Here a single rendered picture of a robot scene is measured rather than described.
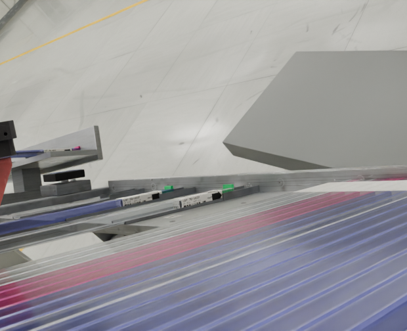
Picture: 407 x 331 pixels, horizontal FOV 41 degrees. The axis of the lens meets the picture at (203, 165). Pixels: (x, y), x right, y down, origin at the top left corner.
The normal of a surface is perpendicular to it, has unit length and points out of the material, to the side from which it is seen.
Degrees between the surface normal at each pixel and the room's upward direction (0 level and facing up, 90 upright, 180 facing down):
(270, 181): 47
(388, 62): 0
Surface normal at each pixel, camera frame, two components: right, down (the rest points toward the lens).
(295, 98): -0.58, -0.64
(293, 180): -0.72, 0.13
